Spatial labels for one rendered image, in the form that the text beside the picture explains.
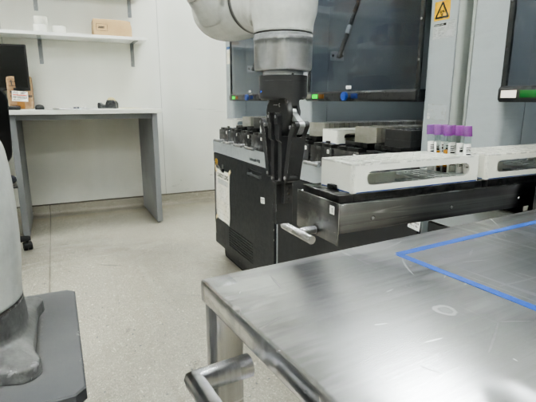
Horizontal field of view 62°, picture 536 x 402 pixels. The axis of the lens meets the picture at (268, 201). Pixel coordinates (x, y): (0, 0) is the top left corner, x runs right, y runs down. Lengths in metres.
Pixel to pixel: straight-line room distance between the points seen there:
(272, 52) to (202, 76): 3.67
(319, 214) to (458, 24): 0.70
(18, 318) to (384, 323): 0.39
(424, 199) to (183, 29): 3.70
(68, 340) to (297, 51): 0.48
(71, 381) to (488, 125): 1.02
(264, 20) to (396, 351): 0.51
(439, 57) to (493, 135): 0.27
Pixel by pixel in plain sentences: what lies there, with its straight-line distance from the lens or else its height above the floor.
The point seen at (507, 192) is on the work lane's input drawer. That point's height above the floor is 0.79.
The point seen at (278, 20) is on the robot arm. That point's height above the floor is 1.08.
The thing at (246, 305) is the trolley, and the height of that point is 0.82.
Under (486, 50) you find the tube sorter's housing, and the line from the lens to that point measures 1.21.
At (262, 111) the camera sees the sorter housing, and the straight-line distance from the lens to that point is 2.67.
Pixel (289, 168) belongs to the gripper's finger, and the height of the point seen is 0.86.
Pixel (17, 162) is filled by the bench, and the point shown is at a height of 0.55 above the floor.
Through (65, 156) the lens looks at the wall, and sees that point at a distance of 4.16.
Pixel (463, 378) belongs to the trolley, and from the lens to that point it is 0.28.
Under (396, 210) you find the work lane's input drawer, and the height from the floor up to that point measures 0.78.
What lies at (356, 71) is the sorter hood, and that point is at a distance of 1.55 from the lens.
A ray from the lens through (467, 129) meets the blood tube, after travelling 0.92.
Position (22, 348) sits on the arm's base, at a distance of 0.54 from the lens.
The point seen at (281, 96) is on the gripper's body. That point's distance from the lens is 0.67.
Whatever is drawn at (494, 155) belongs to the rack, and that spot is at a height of 0.86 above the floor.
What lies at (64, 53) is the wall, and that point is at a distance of 4.15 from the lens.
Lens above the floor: 0.97
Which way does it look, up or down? 13 degrees down
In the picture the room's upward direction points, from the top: straight up
